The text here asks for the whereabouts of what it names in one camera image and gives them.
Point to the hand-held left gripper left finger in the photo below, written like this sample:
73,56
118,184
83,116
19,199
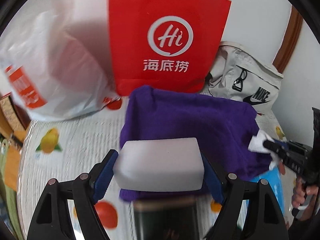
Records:
105,180

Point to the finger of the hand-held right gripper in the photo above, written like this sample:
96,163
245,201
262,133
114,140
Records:
272,148
281,143

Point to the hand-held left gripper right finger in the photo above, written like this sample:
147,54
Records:
212,182

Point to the white cloth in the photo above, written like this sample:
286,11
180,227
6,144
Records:
257,145

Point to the blue box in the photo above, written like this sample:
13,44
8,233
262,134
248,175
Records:
272,182

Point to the white foam block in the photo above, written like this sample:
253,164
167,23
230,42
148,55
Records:
160,162

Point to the dark green box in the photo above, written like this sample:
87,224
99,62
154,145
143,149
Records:
170,220

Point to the person's right hand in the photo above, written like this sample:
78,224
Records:
297,195

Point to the fruit-printed bed sheet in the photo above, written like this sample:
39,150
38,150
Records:
75,142

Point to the grey sling bag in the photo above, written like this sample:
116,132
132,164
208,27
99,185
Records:
250,80

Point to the purple knitted cloth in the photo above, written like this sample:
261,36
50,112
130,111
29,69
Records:
187,115

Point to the orange paper bag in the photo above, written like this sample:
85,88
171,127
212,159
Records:
12,167

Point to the light green cloth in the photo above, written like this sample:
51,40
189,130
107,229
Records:
7,205

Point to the brown cardboard box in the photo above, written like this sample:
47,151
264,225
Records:
10,115

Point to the white plastic shopping bag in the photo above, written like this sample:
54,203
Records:
50,55

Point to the red shopping bag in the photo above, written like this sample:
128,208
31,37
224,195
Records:
162,17

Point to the wooden door frame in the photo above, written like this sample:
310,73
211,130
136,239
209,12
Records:
290,37

